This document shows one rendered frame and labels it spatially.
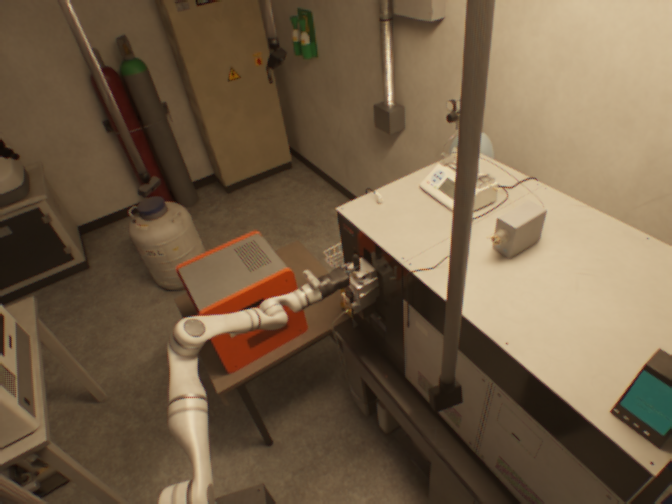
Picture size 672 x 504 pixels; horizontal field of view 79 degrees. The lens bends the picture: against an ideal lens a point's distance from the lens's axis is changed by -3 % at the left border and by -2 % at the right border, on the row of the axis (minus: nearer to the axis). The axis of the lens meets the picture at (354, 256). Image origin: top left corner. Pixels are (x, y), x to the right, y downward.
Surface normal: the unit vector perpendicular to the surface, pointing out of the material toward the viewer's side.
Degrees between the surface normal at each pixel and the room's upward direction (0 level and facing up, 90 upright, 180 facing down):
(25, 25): 90
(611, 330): 0
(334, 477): 0
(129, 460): 0
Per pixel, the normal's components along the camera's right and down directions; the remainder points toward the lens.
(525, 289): -0.09, -0.75
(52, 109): 0.55, 0.51
